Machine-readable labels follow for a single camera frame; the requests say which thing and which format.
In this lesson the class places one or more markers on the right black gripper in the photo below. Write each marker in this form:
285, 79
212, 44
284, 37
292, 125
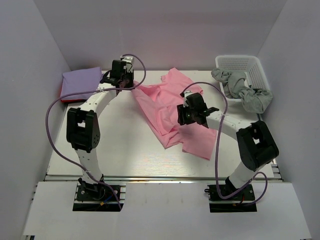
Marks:
182, 115

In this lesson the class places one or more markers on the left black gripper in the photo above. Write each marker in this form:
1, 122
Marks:
124, 83

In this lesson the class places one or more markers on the pink t shirt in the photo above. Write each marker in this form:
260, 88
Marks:
159, 102

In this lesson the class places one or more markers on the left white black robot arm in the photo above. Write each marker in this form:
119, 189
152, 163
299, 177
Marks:
83, 131

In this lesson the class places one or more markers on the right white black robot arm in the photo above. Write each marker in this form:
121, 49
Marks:
256, 144

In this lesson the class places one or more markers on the folded purple t shirt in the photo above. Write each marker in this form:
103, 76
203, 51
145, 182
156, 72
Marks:
82, 80

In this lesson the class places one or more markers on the folded red t shirt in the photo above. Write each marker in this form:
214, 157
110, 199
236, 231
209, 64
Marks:
78, 96

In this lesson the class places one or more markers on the grey crumpled t shirt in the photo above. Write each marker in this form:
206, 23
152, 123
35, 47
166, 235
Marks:
253, 100

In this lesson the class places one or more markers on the white plastic basket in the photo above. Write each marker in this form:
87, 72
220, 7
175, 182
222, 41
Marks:
250, 65

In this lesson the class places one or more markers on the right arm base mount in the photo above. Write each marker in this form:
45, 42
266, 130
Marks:
237, 203

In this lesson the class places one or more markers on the aluminium table rail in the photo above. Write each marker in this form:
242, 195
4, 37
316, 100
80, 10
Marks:
129, 150

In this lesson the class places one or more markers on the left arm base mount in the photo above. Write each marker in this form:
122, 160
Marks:
98, 197

